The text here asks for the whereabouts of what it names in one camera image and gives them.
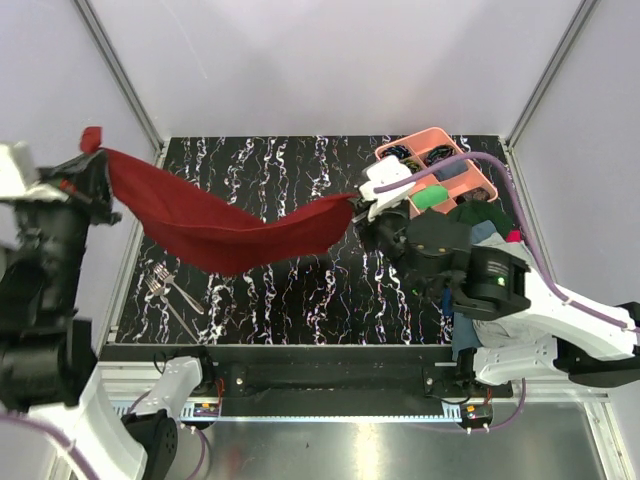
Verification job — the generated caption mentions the silver fork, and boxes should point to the silver fork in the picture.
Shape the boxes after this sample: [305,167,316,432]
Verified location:
[153,263,204,314]
[145,276,198,343]

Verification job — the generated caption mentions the red cloth napkin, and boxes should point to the red cloth napkin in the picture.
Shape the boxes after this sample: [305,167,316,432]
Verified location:
[105,148,355,276]

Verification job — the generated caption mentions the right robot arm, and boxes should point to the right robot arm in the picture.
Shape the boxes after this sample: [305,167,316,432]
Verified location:
[353,156,639,397]

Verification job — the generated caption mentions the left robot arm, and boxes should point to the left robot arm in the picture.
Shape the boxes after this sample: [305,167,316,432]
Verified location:
[1,143,216,479]

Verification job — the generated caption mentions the green rolled cloth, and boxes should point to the green rolled cloth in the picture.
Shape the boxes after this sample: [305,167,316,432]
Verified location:
[411,185,449,210]

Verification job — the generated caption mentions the pink compartment tray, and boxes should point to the pink compartment tray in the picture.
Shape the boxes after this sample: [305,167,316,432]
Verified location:
[375,127,498,217]

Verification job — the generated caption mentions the blue rolled cloth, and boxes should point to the blue rolled cloth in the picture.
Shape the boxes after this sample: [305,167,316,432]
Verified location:
[434,160,468,182]

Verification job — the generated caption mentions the dark green cloth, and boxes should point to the dark green cloth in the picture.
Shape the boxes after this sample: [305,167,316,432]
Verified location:
[446,200,516,238]

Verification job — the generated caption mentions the magenta cloth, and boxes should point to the magenta cloth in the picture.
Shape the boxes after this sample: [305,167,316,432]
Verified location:
[506,230,522,243]

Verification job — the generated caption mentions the grey cloth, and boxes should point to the grey cloth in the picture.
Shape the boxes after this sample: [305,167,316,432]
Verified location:
[473,233,546,348]

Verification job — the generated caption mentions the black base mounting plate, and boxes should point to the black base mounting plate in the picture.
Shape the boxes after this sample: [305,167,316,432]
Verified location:
[99,345,513,423]

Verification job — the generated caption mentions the left aluminium frame post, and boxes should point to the left aluminium frame post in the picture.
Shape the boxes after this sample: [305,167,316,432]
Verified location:
[71,0,165,155]

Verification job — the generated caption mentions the aluminium frame post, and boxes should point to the aluminium frame post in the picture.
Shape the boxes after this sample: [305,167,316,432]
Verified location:
[71,0,165,155]
[505,0,600,149]

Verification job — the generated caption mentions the right aluminium frame post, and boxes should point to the right aluminium frame post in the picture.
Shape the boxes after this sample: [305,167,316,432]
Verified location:
[505,0,600,149]

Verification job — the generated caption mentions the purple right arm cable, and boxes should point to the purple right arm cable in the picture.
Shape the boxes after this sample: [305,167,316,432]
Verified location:
[374,152,640,334]

